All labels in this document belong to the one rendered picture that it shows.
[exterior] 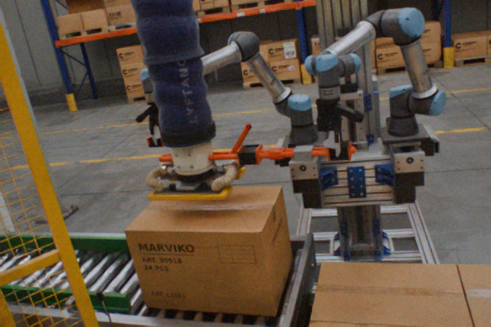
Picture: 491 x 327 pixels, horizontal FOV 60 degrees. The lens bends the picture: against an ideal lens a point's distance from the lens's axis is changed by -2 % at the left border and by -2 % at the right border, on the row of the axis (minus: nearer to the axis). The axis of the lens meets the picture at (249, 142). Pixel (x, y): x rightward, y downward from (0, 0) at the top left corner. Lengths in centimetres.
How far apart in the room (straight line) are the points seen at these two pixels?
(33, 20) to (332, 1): 1083
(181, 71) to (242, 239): 68
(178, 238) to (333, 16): 130
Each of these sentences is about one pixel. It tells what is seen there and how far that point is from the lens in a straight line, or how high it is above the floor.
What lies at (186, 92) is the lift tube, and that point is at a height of 148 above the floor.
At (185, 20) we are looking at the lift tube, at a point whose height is 174.
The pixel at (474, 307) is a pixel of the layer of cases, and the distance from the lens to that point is 193.
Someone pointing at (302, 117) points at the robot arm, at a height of 118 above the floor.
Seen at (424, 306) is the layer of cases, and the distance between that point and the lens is 190.
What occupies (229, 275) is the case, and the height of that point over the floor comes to 74.
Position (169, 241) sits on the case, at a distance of 182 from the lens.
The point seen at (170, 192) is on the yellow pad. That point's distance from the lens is 178.
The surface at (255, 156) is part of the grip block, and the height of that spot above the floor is 120.
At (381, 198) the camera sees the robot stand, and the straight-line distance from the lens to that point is 231.
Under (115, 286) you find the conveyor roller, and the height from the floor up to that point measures 54.
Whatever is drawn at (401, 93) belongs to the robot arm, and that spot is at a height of 125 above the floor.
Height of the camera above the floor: 177
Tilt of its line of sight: 18 degrees down
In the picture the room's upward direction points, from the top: 9 degrees counter-clockwise
